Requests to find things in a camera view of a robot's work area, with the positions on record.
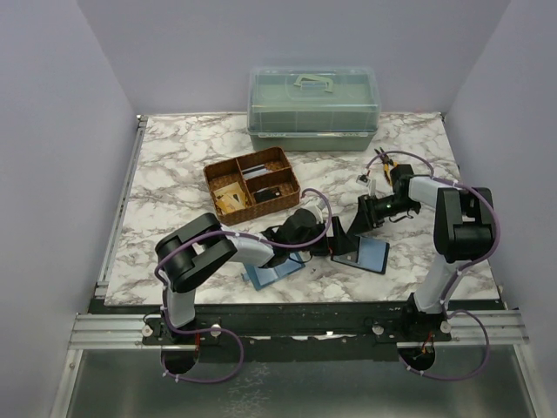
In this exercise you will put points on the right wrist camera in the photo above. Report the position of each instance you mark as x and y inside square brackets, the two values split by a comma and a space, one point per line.
[368, 183]

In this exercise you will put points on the green clear-lid storage box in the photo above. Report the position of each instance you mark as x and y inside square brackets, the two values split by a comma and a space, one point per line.
[313, 109]

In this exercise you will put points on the black leather card holder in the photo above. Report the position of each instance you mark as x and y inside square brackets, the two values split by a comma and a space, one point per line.
[371, 256]

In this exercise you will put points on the blue plastic card sleeve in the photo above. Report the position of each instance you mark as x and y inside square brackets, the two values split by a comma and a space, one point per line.
[263, 277]

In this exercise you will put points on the gold cards in tray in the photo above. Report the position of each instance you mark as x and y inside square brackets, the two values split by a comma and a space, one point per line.
[230, 198]

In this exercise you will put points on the yellow handled pliers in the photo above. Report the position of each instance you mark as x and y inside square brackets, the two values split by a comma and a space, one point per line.
[388, 164]

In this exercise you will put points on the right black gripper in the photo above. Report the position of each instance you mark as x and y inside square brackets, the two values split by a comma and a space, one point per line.
[366, 217]

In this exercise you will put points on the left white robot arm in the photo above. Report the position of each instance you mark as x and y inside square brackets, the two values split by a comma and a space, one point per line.
[188, 257]

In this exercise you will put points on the dark credit card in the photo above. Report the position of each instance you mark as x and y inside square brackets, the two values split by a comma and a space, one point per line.
[267, 194]

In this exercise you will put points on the brown wicker divided tray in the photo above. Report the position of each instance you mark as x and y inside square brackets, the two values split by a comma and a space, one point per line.
[281, 175]

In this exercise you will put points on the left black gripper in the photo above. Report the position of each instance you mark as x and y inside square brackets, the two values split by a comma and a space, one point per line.
[339, 242]

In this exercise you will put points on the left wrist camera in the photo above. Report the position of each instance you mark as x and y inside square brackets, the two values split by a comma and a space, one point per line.
[317, 207]

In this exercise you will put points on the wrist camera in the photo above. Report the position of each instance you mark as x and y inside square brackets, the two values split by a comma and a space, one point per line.
[317, 207]
[368, 183]

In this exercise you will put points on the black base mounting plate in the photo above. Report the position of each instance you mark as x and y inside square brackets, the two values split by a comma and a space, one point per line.
[300, 332]

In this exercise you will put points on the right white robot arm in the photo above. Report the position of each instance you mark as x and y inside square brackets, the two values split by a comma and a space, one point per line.
[465, 232]

